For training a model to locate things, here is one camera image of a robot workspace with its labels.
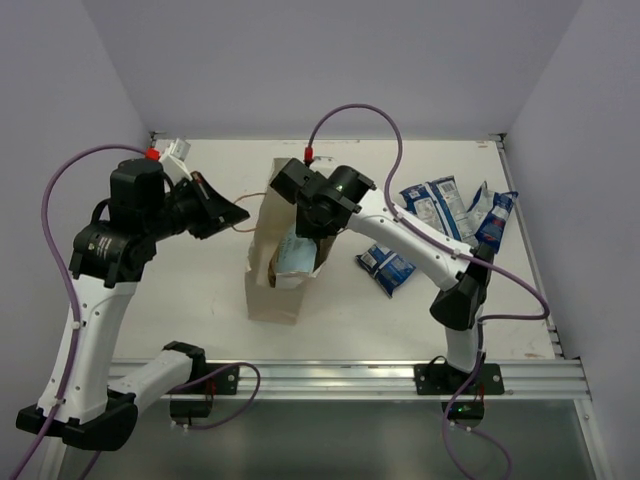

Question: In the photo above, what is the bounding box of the light blue snack bag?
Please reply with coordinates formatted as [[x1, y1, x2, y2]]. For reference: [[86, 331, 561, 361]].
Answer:
[[270, 224, 317, 290]]

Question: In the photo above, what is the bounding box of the blue white snack bag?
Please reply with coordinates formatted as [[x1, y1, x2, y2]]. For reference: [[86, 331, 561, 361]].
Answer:
[[355, 244, 416, 298], [400, 182, 451, 237], [473, 189, 519, 254], [427, 175, 478, 247]]

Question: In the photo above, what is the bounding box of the brown paper bag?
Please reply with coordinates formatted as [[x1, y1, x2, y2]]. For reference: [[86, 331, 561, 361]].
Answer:
[[245, 186, 335, 324]]

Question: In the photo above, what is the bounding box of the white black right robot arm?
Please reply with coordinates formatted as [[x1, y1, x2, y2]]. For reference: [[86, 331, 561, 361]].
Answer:
[[270, 158, 493, 379]]

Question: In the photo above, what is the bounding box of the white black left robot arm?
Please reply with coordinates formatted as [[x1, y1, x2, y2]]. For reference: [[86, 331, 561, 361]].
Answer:
[[16, 159, 250, 451]]

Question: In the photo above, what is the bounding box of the black left controller box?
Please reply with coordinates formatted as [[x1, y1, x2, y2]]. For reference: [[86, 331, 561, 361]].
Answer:
[[169, 400, 213, 424]]

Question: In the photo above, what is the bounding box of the black controller box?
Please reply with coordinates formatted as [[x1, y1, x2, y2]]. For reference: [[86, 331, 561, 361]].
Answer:
[[442, 400, 485, 428], [169, 400, 213, 424]]

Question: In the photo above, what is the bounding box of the black right controller box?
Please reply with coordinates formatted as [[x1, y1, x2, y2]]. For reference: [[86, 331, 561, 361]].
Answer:
[[442, 400, 485, 428]]

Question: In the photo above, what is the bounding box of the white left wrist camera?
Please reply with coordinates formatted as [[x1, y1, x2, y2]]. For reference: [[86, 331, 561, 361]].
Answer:
[[145, 138, 192, 184]]

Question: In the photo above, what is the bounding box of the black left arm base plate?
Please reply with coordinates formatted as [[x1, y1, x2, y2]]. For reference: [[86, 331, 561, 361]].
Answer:
[[169, 362, 240, 396]]

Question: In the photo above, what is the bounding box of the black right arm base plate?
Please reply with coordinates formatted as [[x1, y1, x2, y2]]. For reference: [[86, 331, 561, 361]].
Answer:
[[413, 356, 505, 395]]

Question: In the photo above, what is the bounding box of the aluminium front rail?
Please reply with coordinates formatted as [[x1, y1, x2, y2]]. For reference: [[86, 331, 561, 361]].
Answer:
[[107, 357, 594, 401]]

